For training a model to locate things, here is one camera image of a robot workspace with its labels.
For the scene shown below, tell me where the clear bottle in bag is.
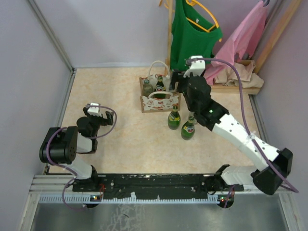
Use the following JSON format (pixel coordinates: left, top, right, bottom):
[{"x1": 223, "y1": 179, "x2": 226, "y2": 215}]
[{"x1": 142, "y1": 79, "x2": 154, "y2": 97}]

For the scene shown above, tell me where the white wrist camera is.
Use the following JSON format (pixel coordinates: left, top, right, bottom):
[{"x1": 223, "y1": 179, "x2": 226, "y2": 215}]
[
  {"x1": 86, "y1": 103, "x2": 102, "y2": 117},
  {"x1": 183, "y1": 55, "x2": 205, "y2": 77}
]

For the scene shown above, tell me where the green tank top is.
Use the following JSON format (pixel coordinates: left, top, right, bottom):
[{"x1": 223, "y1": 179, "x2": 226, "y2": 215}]
[{"x1": 170, "y1": 0, "x2": 223, "y2": 76}]

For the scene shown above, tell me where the green Perrier bottle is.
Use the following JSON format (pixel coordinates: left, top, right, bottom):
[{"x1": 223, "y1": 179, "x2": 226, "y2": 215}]
[{"x1": 167, "y1": 105, "x2": 181, "y2": 130}]

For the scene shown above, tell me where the dark bottle in bag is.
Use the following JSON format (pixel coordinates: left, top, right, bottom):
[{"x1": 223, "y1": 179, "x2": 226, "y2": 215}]
[{"x1": 154, "y1": 76, "x2": 166, "y2": 99}]

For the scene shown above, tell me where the pink shirt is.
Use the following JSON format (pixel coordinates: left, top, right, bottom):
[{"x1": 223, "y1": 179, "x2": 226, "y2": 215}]
[{"x1": 203, "y1": 0, "x2": 269, "y2": 86}]

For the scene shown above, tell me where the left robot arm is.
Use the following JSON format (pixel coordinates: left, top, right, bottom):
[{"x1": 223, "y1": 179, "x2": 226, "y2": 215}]
[{"x1": 39, "y1": 103, "x2": 117, "y2": 192}]

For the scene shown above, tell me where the wooden clothes rack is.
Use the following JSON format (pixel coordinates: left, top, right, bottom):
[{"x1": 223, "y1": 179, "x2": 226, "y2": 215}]
[{"x1": 165, "y1": 0, "x2": 303, "y2": 95}]

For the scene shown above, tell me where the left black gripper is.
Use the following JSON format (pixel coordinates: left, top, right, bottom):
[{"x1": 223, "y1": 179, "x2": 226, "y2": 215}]
[{"x1": 84, "y1": 108, "x2": 114, "y2": 138}]

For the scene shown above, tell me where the patterned canvas tote bag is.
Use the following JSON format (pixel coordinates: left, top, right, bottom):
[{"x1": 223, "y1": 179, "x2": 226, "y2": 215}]
[{"x1": 139, "y1": 60, "x2": 181, "y2": 113}]

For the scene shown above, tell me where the dark green red-label bottle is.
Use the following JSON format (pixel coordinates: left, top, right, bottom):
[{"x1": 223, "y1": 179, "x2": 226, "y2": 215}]
[{"x1": 181, "y1": 116, "x2": 195, "y2": 140}]

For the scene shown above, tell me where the beige crumpled cloth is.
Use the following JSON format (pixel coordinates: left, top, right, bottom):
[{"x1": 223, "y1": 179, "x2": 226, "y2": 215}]
[{"x1": 214, "y1": 60, "x2": 264, "y2": 88}]

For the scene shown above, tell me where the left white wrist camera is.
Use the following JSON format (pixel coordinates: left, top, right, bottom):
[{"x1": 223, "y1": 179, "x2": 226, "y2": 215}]
[{"x1": 86, "y1": 103, "x2": 102, "y2": 117}]

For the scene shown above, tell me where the white cable duct strip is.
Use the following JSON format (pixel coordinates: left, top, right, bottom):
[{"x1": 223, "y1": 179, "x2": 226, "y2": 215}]
[{"x1": 38, "y1": 194, "x2": 235, "y2": 205}]

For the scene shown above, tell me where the clear glass bottle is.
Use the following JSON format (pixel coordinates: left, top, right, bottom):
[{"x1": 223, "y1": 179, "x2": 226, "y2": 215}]
[{"x1": 188, "y1": 112, "x2": 197, "y2": 125}]

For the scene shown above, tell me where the yellow clothes hanger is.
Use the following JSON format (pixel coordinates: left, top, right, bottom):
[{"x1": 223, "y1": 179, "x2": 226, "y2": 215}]
[{"x1": 158, "y1": 0, "x2": 222, "y2": 43}]

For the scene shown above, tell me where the purple cable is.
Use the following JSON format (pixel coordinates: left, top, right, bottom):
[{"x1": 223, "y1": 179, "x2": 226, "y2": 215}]
[
  {"x1": 184, "y1": 56, "x2": 299, "y2": 209},
  {"x1": 46, "y1": 103, "x2": 117, "y2": 211}
]

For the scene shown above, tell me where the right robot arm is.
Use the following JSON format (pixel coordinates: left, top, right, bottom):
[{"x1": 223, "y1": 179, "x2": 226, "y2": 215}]
[{"x1": 169, "y1": 72, "x2": 293, "y2": 195}]

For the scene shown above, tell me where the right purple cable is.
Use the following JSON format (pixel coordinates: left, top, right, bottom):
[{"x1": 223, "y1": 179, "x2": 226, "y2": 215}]
[{"x1": 184, "y1": 56, "x2": 299, "y2": 209}]

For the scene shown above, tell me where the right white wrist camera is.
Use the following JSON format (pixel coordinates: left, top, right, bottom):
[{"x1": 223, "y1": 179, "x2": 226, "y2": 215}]
[{"x1": 183, "y1": 55, "x2": 205, "y2": 77}]

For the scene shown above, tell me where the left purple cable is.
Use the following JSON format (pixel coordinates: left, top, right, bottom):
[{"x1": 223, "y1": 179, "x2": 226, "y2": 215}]
[{"x1": 46, "y1": 103, "x2": 117, "y2": 211}]

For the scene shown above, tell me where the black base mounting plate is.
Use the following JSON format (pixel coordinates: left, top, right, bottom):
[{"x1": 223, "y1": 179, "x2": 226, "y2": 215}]
[{"x1": 72, "y1": 174, "x2": 231, "y2": 199}]

